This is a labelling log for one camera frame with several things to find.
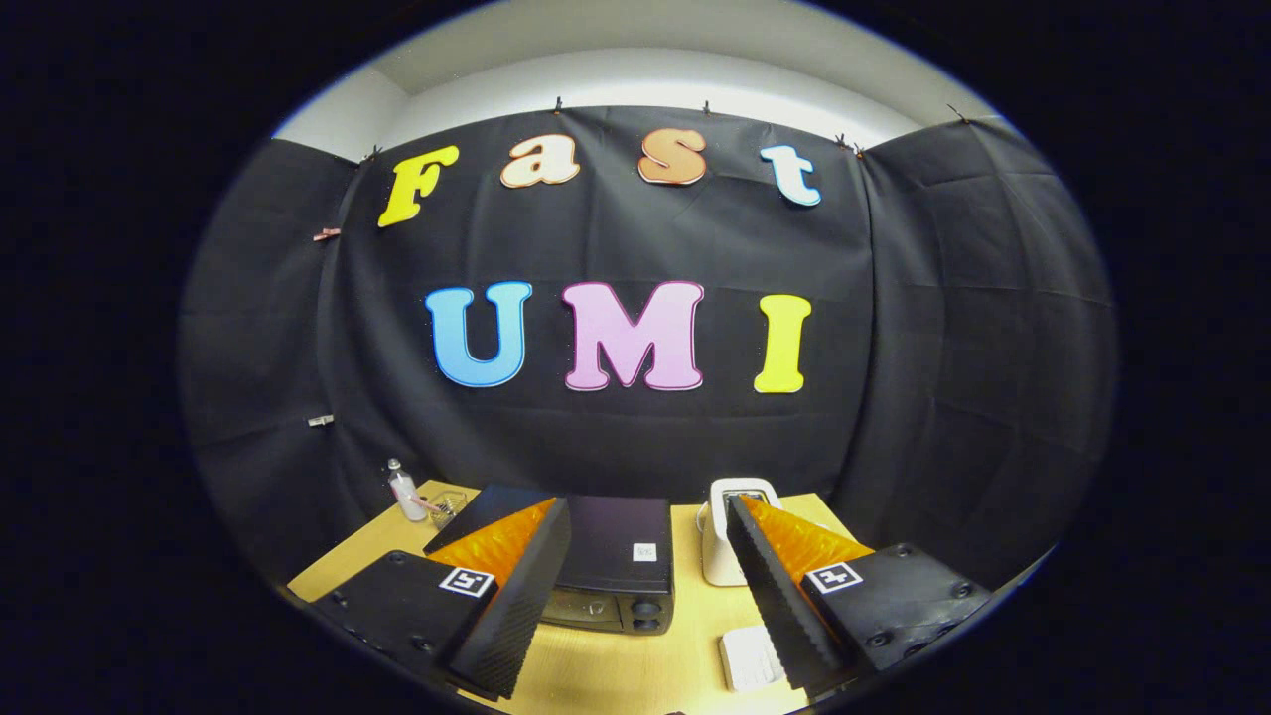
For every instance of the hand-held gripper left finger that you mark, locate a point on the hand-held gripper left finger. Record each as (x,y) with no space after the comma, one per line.
(516,606)

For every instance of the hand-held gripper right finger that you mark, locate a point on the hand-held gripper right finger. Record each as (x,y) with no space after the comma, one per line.
(770,596)

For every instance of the black toaster oven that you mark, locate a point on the black toaster oven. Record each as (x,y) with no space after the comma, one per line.
(616,541)

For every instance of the white slot toaster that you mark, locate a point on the white slot toaster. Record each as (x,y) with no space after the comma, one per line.
(715,556)

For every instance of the white ribbed dish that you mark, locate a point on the white ribbed dish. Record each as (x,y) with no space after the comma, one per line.
(745,660)

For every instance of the clear plastic bottle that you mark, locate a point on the clear plastic bottle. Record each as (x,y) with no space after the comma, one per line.
(405,492)

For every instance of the black backdrop cloth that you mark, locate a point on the black backdrop cloth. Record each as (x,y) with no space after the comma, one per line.
(616,437)

